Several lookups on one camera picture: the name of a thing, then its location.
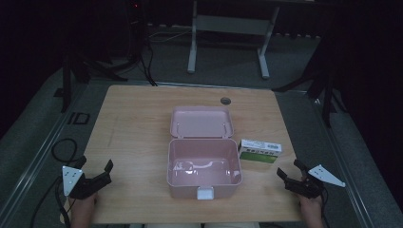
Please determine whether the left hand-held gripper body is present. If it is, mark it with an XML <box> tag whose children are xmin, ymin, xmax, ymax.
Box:
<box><xmin>61</xmin><ymin>165</ymin><xmax>113</xmax><ymax>200</ymax></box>

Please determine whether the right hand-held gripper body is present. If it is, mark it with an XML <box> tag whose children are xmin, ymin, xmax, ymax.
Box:
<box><xmin>284</xmin><ymin>163</ymin><xmax>347</xmax><ymax>200</ymax></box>

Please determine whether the white and green medicine box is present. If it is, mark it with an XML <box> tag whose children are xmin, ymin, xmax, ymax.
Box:
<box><xmin>239</xmin><ymin>139</ymin><xmax>283</xmax><ymax>165</ymax></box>

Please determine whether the pink plastic storage box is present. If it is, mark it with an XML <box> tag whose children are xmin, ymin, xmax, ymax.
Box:
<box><xmin>166</xmin><ymin>105</ymin><xmax>243</xmax><ymax>200</ymax></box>

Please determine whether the person's right hand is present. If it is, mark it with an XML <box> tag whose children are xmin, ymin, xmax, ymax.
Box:
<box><xmin>297</xmin><ymin>193</ymin><xmax>323</xmax><ymax>218</ymax></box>

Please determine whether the person's left hand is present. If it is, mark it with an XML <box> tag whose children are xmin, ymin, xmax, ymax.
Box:
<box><xmin>71</xmin><ymin>192</ymin><xmax>98</xmax><ymax>217</ymax></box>

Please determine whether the black metal stand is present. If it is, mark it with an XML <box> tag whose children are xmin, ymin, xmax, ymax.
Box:
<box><xmin>53</xmin><ymin>51</ymin><xmax>129</xmax><ymax>114</ymax></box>
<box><xmin>273</xmin><ymin>47</ymin><xmax>348</xmax><ymax>128</ymax></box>

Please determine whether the black cable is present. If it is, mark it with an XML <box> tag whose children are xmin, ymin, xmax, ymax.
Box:
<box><xmin>138</xmin><ymin>37</ymin><xmax>159</xmax><ymax>87</ymax></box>
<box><xmin>29</xmin><ymin>138</ymin><xmax>87</xmax><ymax>228</ymax></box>
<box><xmin>318</xmin><ymin>185</ymin><xmax>331</xmax><ymax>228</ymax></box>

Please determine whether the black rectangular floor bracket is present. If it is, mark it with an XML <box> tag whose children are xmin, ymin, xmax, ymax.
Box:
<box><xmin>67</xmin><ymin>111</ymin><xmax>91</xmax><ymax>125</ymax></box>

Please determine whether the white cable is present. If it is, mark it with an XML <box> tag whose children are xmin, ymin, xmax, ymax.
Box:
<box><xmin>147</xmin><ymin>28</ymin><xmax>193</xmax><ymax>44</ymax></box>

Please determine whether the white metal desk frame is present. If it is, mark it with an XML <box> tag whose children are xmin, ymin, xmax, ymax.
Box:
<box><xmin>186</xmin><ymin>0</ymin><xmax>281</xmax><ymax>80</ymax></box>

